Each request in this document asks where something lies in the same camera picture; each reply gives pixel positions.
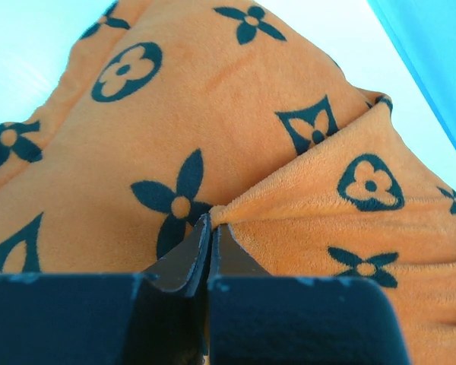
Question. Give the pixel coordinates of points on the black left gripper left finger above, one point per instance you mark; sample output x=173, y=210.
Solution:
x=155, y=316

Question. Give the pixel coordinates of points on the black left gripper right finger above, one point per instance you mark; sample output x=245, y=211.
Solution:
x=258, y=318

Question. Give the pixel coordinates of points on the orange black-patterned pillowcase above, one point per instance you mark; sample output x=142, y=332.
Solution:
x=169, y=110

